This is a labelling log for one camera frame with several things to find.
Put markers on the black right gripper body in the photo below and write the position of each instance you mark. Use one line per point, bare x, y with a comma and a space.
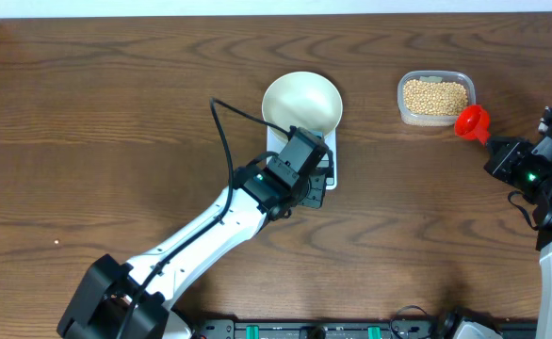
518, 166

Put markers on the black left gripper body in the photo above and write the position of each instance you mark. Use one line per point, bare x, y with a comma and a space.
307, 190

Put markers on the red plastic measuring scoop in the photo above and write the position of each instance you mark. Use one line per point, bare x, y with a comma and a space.
473, 124

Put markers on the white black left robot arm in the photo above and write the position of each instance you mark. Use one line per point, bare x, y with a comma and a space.
135, 299

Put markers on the cream round bowl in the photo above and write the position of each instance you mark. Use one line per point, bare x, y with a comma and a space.
303, 99

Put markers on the clear container of soybeans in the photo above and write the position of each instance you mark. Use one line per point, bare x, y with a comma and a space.
434, 98

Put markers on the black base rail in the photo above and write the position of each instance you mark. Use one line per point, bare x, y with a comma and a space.
410, 322

